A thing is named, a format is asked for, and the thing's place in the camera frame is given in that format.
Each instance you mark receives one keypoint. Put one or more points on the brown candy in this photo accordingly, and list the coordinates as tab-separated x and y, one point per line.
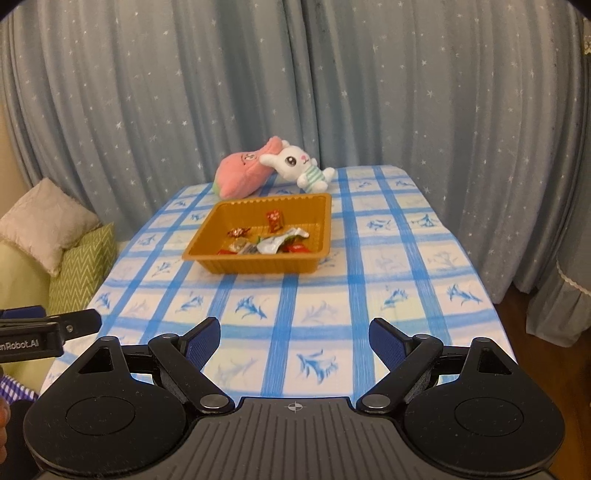
240	245

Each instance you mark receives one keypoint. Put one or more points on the grey lace-trimmed cover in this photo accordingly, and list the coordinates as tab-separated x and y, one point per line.
568	314

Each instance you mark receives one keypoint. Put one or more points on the white rabbit plush toy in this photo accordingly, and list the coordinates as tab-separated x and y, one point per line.
293	161

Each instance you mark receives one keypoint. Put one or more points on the blue checked tablecloth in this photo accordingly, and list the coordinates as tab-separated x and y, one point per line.
369	277

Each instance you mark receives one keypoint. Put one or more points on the small red snack packet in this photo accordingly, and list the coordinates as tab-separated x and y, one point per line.
274	220

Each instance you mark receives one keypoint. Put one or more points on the grey star-print curtain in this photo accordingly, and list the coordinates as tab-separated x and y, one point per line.
184	92

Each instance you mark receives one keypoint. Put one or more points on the beige cushion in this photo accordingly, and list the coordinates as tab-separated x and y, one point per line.
46	226

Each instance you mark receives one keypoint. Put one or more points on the rectangular red snack packet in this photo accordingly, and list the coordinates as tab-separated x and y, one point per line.
298	248

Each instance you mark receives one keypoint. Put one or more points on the blue checked cloth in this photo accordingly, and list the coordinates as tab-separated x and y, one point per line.
16	387

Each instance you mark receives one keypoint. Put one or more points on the green sofa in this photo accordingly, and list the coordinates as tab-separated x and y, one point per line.
23	277

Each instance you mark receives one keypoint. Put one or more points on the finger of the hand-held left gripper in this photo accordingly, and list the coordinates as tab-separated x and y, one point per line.
21	313
78	323

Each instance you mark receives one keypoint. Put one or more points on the green zigzag cushion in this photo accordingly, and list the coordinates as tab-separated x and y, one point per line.
83	267

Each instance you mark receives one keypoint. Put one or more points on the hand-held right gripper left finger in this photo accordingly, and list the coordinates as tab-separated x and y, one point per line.
205	342

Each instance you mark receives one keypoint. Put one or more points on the twisted red snack packet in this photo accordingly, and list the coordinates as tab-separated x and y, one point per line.
238	232

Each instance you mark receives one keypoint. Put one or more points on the golden plastic tray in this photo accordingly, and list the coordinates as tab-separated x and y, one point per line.
258	266

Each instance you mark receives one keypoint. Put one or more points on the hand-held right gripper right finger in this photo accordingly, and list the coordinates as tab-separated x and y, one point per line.
388	344

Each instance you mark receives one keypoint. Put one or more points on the pink star plush toy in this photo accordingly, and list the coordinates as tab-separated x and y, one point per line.
240	173

